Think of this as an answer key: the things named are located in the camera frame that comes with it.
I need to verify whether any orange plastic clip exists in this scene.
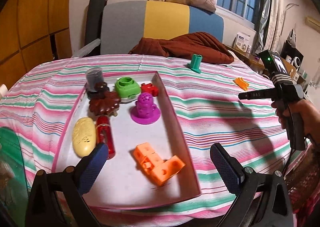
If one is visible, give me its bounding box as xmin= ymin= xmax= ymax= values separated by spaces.
xmin=233 ymin=78 xmax=249 ymax=91

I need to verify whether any yellow oval soap box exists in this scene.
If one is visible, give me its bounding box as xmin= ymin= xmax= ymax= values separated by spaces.
xmin=72 ymin=117 xmax=97 ymax=157

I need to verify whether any red perfume bottle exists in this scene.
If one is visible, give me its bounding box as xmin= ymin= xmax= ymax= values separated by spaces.
xmin=96 ymin=115 xmax=116 ymax=160

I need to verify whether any teal plastic cup holder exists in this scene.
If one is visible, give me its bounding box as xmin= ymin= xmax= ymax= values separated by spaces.
xmin=187 ymin=54 xmax=202 ymax=74

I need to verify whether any orange perforated block toy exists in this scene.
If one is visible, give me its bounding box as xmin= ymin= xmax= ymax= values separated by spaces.
xmin=133 ymin=142 xmax=185 ymax=186

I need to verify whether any dark brown flower toy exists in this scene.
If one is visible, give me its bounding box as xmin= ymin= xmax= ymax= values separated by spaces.
xmin=89 ymin=82 xmax=121 ymax=116

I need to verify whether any purple perforated funnel cup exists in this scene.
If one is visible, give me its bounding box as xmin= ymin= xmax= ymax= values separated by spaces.
xmin=130 ymin=92 xmax=161 ymax=125

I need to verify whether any black grey cylinder container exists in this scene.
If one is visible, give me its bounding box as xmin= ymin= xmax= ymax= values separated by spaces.
xmin=86 ymin=67 xmax=104 ymax=99

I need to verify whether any green white plug device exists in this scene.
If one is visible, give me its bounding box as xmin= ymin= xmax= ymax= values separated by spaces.
xmin=114 ymin=77 xmax=141 ymax=103

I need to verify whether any red puzzle piece toy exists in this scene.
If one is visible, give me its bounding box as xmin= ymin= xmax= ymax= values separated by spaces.
xmin=140 ymin=83 xmax=159 ymax=97

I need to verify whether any person right hand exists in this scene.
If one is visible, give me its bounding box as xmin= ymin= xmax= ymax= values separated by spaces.
xmin=271 ymin=99 xmax=320 ymax=147

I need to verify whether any wooden side desk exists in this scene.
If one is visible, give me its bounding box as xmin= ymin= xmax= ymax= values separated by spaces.
xmin=225 ymin=45 xmax=306 ymax=87

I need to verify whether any white medicine box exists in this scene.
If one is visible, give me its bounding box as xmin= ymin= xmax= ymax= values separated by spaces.
xmin=233 ymin=32 xmax=251 ymax=52

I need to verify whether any beige curtain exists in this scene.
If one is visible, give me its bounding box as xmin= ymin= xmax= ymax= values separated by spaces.
xmin=253 ymin=0 xmax=284 ymax=54

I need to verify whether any striped pink bedspread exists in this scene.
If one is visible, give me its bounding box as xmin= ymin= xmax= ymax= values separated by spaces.
xmin=1 ymin=54 xmax=290 ymax=226

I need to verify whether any dark red blanket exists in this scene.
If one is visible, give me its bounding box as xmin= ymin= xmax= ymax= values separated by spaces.
xmin=129 ymin=32 xmax=234 ymax=64

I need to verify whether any pink white tray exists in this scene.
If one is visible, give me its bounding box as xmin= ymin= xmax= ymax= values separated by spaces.
xmin=51 ymin=70 xmax=202 ymax=210

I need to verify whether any grey yellow blue headboard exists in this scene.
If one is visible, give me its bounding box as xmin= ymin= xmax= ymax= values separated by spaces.
xmin=100 ymin=1 xmax=224 ymax=54

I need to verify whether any wooden wardrobe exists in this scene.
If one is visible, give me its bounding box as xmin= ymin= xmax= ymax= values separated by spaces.
xmin=1 ymin=0 xmax=72 ymax=88

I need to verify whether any black rolled mat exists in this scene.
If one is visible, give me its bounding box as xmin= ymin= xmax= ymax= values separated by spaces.
xmin=85 ymin=0 xmax=107 ymax=57

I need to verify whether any wall air conditioner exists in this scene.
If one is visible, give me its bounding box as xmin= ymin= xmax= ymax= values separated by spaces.
xmin=305 ymin=16 xmax=320 ymax=33

